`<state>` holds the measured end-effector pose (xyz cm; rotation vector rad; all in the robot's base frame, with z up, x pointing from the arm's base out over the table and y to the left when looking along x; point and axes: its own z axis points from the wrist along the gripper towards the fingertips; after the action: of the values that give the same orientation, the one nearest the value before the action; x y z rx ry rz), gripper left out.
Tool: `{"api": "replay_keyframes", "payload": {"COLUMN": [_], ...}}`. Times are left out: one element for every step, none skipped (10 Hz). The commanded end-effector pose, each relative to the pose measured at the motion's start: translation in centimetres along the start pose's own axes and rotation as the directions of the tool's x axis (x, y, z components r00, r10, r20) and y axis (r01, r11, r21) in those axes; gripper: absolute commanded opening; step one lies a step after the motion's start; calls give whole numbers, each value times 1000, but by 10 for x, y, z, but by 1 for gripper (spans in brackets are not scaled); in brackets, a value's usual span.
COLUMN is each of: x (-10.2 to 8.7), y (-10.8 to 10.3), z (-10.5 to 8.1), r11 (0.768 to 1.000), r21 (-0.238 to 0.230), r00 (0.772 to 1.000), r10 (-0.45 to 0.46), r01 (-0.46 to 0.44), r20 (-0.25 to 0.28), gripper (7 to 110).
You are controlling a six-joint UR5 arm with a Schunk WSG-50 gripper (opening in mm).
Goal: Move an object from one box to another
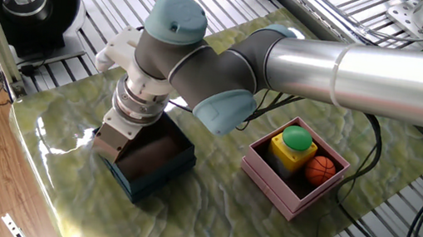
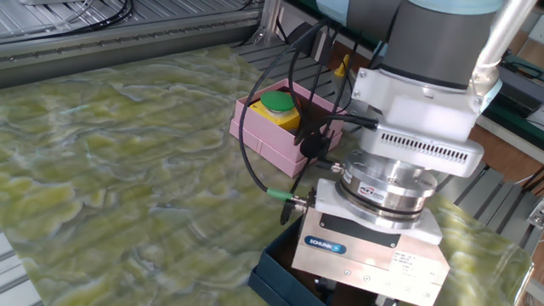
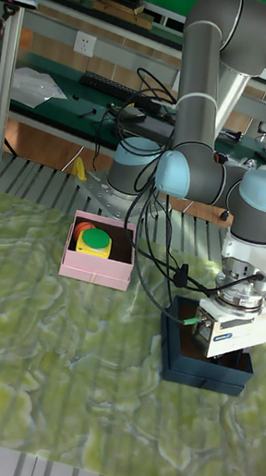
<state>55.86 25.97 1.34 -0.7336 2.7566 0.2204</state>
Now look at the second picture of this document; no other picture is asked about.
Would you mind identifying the silver Schunk gripper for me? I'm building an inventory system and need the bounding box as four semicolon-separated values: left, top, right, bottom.
291;207;451;306

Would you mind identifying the yellow push button green cap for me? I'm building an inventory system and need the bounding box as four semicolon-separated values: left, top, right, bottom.
248;90;302;132

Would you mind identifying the dark blue cardboard box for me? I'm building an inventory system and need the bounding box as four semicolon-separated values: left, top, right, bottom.
247;215;337;306

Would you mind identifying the pink cardboard box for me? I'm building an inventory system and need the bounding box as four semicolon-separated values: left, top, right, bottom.
229;78;346;179

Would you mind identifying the dark power supply box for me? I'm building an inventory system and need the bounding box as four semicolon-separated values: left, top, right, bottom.
496;63;544;115

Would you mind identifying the white wrist adapter block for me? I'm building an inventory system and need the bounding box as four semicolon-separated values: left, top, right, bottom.
351;67;485;179

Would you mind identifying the small yellow plastic piece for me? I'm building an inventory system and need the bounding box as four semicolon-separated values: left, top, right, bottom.
333;54;351;78

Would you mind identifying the green marble pattern mat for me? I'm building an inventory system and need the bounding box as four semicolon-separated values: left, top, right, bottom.
0;42;535;306

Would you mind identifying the green cable connector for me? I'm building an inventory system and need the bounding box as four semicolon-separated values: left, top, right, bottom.
266;189;295;201

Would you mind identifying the thick black cable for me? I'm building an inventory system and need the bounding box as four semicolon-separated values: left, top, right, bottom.
280;16;380;226

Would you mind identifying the silver corner bracket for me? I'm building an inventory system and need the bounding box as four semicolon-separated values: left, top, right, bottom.
526;199;544;230

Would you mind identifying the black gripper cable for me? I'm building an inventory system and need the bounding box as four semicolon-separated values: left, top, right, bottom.
236;19;328;195

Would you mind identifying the grey aluminium rail beam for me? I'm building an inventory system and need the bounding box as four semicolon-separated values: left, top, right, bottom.
0;8;264;90

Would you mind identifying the grey cable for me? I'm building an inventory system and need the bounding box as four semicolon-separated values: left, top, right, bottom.
0;0;94;38

